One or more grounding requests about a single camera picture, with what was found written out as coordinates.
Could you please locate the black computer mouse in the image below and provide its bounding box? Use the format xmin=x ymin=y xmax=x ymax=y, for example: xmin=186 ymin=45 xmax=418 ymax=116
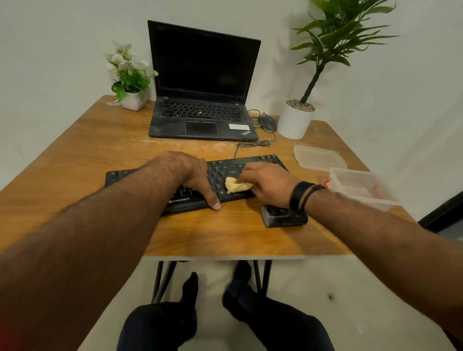
xmin=258 ymin=114 xmax=278 ymax=134

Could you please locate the small black brush tool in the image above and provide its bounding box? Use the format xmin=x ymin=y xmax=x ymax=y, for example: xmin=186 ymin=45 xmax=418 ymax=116
xmin=261 ymin=204 xmax=309 ymax=229

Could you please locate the black metal table frame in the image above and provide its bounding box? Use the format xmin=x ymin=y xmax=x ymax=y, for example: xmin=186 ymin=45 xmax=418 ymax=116
xmin=151 ymin=259 xmax=272 ymax=304

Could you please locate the black wristband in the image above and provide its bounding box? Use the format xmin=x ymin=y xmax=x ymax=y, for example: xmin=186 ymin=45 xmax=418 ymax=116
xmin=289 ymin=181 xmax=327 ymax=214

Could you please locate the person's left forearm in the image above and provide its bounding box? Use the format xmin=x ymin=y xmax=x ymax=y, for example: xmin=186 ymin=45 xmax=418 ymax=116
xmin=0 ymin=153 xmax=192 ymax=351

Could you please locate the person's leg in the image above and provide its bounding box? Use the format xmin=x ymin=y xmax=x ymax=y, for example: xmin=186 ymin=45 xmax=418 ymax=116
xmin=116 ymin=271 xmax=200 ymax=351
xmin=221 ymin=261 xmax=335 ymax=351

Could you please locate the black window frame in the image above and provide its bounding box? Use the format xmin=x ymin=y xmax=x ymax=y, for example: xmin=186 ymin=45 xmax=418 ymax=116
xmin=418 ymin=189 xmax=463 ymax=234

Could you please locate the black laptop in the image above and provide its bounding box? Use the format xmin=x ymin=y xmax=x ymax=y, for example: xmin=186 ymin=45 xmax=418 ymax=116
xmin=147 ymin=20 xmax=262 ymax=142

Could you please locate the person's left leg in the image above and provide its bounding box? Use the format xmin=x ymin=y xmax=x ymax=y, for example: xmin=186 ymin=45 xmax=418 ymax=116
xmin=116 ymin=271 xmax=200 ymax=351

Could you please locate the black mouse cable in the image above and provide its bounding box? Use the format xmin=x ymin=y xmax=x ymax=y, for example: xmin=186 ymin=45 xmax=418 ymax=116
xmin=246 ymin=109 xmax=277 ymax=142

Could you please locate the person's right forearm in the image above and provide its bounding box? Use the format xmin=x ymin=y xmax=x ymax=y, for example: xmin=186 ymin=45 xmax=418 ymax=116
xmin=305 ymin=191 xmax=463 ymax=340

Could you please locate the tall green plant white pot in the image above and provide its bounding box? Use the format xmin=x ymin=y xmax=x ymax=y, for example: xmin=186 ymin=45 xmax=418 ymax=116
xmin=276 ymin=0 xmax=400 ymax=141

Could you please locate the clear plastic container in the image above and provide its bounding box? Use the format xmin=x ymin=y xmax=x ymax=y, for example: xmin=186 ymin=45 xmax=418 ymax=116
xmin=323 ymin=167 xmax=404 ymax=212

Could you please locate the person's right leg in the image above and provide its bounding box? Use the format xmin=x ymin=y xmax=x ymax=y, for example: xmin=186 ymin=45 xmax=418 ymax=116
xmin=221 ymin=261 xmax=335 ymax=351

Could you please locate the clear plastic container lid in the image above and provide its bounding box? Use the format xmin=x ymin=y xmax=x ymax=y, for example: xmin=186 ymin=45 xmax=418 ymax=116
xmin=293 ymin=144 xmax=349 ymax=173

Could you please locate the person's left hand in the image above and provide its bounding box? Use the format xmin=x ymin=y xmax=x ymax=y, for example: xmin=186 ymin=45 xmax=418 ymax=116
xmin=170 ymin=151 xmax=222 ymax=212

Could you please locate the small white flower pot plant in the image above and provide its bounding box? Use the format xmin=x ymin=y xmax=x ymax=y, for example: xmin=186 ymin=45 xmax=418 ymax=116
xmin=104 ymin=39 xmax=159 ymax=112

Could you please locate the yellow cleaning cloth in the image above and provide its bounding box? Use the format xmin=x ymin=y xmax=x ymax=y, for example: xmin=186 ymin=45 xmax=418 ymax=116
xmin=224 ymin=176 xmax=255 ymax=195

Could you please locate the black keyboard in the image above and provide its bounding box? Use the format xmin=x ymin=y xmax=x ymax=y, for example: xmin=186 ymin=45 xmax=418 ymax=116
xmin=104 ymin=154 xmax=290 ymax=216

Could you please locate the person's right hand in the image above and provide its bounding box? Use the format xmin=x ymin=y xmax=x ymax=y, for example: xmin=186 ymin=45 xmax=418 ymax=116
xmin=236 ymin=162 xmax=304 ymax=210

